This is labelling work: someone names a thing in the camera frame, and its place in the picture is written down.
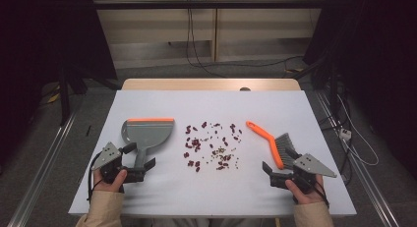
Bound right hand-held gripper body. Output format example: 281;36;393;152
268;152;338;194

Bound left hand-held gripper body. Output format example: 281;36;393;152
90;141;147;186

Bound orange brush with grey bristles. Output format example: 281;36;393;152
245;120;298;171

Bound grey dustpan with orange edge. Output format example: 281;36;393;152
120;117;176;176

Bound red and green beans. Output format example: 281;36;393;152
182;121;244;173

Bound person's left hand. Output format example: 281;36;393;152
92;167;128;194

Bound person's right hand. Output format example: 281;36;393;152
284;174;328;205

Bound white table mat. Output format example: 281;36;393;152
68;89;358;218

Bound black metal stand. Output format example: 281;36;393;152
57;66;89;127
311;56;348;123

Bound black curtain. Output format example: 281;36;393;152
0;0;117;169
303;0;417;179

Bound black horizontal bar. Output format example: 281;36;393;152
92;0;328;10

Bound left hand-held gripper black cable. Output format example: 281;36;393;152
87;151;104;201

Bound hand-held gripper black cable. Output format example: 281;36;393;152
87;151;104;201
314;179;330;208

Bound right hand-held gripper black cable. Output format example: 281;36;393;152
314;179;330;208

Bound aluminium floor rail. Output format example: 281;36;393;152
314;90;399;227
8;108;78;227

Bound white floor cable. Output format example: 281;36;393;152
337;93;380;167

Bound black hanging cable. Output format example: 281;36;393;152
185;7;227;79

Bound light wooden post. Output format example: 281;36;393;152
210;0;220;63

